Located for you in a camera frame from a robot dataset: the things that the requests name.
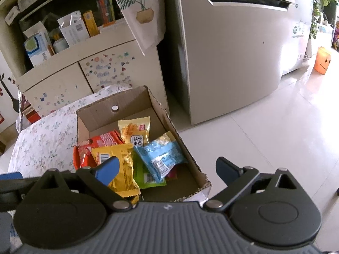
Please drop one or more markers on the yellow orange box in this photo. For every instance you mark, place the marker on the yellow orange box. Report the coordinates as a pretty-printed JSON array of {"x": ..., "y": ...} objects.
[{"x": 91, "y": 23}]

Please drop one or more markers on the row of colourful boxes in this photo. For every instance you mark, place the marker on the row of colourful boxes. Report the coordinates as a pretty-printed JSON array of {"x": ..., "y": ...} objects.
[{"x": 106, "y": 10}]

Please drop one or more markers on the cardboard box with white label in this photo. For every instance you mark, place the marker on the cardboard box with white label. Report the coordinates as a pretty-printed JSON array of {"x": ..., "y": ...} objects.
[{"x": 127, "y": 103}]

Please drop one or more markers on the cream cabinet with stickers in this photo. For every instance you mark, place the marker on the cream cabinet with stickers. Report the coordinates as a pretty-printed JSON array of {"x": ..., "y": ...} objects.
[{"x": 53, "y": 82}]

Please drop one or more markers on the yellow waffle print snack packet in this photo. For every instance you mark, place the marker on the yellow waffle print snack packet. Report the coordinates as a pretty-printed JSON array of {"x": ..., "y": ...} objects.
[{"x": 132, "y": 131}]

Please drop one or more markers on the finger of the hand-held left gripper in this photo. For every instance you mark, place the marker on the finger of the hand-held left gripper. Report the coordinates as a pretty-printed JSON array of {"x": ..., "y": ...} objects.
[{"x": 10, "y": 176}]

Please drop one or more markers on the blue and white box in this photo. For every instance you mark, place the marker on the blue and white box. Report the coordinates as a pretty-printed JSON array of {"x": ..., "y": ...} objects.
[{"x": 37, "y": 50}]

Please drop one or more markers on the plant print cloth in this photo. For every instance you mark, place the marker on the plant print cloth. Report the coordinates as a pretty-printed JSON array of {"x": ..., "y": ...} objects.
[{"x": 148, "y": 31}]

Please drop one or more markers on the white refrigerator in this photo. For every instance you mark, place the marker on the white refrigerator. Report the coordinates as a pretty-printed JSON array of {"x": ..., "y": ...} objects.
[{"x": 238, "y": 58}]

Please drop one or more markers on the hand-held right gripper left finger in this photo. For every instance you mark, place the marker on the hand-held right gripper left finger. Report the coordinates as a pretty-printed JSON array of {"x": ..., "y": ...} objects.
[{"x": 109, "y": 169}]

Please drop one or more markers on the floral tablecloth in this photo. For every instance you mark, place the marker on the floral tablecloth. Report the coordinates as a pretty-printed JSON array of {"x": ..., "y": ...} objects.
[{"x": 45, "y": 137}]

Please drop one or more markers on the pink snack packet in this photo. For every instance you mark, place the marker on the pink snack packet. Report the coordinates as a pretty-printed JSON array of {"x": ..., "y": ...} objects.
[{"x": 172, "y": 175}]

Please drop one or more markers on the orange red snack packet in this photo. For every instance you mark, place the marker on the orange red snack packet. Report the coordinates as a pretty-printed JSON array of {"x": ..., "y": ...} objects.
[{"x": 106, "y": 140}]

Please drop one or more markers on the green snack packet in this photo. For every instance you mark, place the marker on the green snack packet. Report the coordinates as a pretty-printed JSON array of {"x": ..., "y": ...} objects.
[{"x": 141, "y": 177}]

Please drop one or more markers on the plastic bag with dried twigs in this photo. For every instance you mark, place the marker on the plastic bag with dried twigs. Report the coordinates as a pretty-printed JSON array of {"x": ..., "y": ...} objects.
[{"x": 20, "y": 123}]

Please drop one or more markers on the white open carton box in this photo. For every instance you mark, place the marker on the white open carton box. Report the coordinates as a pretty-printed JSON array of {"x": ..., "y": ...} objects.
[{"x": 74, "y": 29}]

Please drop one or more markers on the red patterned box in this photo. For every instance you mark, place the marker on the red patterned box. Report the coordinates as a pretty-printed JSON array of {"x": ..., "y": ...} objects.
[{"x": 33, "y": 116}]

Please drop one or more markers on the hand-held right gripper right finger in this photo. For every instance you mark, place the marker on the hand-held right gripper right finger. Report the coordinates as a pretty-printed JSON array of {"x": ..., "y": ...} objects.
[{"x": 227, "y": 169}]

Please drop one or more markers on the orange smiley bucket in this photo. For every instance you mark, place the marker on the orange smiley bucket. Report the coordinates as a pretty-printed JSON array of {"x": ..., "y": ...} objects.
[{"x": 323, "y": 60}]

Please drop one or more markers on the light blue snack packet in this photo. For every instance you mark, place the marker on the light blue snack packet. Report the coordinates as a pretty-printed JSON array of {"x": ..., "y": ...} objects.
[{"x": 159, "y": 153}]

